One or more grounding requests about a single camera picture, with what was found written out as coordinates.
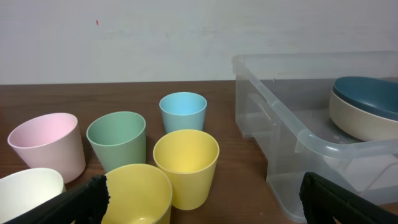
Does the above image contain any yellow plastic cup upper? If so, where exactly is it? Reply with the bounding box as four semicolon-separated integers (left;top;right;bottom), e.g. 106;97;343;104
153;129;220;210

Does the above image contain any clear plastic storage container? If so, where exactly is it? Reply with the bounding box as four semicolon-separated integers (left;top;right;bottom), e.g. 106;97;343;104
232;51;397;223

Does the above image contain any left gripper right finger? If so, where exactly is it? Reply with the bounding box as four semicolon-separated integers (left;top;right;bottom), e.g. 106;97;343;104
299;172;397;224

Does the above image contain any dark blue bowl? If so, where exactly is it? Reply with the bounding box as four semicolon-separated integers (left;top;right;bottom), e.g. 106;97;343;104
332;77;397;121

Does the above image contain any beige large bowl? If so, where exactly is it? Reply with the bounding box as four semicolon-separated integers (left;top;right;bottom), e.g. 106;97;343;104
329;91;397;141

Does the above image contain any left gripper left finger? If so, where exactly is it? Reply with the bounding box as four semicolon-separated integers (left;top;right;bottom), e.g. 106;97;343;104
6;175;110;224

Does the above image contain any yellow plastic cup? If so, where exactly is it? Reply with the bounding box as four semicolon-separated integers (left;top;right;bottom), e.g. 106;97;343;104
102;164;173;224
153;129;220;210

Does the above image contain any yellow plastic cup lower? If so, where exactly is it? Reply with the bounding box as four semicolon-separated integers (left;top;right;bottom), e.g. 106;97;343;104
102;164;173;224

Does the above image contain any white plastic cup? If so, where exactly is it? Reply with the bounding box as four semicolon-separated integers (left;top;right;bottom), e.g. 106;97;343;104
1;168;65;223

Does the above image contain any blue plastic cup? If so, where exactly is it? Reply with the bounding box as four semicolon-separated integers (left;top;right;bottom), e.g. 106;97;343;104
159;92;208;133

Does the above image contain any pink plastic cup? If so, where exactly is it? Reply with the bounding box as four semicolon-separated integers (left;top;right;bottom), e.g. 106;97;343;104
7;113;86;183

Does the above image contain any green plastic cup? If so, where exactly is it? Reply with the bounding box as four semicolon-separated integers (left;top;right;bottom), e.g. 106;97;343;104
86;111;147;172

